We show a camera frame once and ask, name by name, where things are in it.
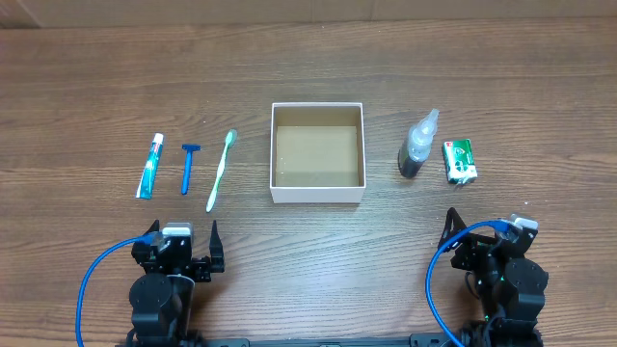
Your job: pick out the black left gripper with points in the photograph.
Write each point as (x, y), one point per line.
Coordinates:
(203, 264)

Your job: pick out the blue disposable razor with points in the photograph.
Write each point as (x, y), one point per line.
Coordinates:
(190, 149)

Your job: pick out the clear pump soap bottle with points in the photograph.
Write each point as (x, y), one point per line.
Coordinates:
(416, 147)

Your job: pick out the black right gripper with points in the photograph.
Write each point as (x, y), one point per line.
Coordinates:
(470, 248)

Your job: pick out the green white toothbrush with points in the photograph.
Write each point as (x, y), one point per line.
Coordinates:
(230, 139)

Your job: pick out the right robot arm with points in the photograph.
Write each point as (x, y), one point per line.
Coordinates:
(509, 287)

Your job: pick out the teal toothpaste tube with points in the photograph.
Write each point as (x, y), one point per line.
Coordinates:
(146, 185)

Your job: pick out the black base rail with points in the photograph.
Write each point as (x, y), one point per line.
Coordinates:
(413, 340)

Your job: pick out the green soap bar packet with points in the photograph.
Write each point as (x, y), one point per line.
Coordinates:
(459, 163)

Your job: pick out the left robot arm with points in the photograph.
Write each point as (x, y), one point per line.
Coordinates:
(162, 298)

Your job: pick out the white cardboard box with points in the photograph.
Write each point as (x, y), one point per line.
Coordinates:
(317, 152)

